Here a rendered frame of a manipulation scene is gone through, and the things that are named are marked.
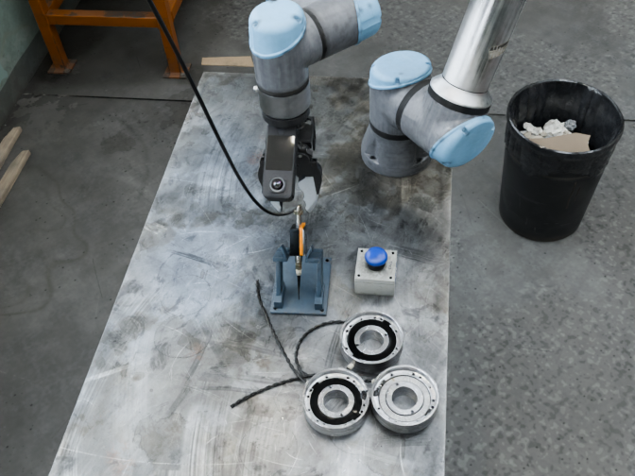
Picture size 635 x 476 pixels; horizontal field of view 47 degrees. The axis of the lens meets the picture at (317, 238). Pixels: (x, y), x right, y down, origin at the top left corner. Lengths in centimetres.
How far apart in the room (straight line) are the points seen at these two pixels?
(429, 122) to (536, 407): 106
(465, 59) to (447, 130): 12
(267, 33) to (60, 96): 235
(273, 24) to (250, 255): 55
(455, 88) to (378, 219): 30
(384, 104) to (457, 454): 103
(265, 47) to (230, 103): 74
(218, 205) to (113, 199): 127
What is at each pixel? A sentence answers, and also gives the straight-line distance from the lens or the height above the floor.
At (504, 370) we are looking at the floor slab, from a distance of 218.
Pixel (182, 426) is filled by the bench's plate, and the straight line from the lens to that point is 121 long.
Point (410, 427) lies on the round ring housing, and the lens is 114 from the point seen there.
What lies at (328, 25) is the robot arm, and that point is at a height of 130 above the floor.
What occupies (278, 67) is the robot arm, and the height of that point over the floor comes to 128.
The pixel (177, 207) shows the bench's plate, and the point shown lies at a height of 80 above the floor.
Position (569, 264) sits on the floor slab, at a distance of 245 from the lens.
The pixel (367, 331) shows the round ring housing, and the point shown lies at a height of 83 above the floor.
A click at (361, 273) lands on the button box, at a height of 84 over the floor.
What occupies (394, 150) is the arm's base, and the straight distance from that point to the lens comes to 147.
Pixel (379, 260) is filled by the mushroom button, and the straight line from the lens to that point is 126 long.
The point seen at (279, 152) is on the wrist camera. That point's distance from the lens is 107.
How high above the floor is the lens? 186
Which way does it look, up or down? 49 degrees down
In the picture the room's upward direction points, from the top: 5 degrees counter-clockwise
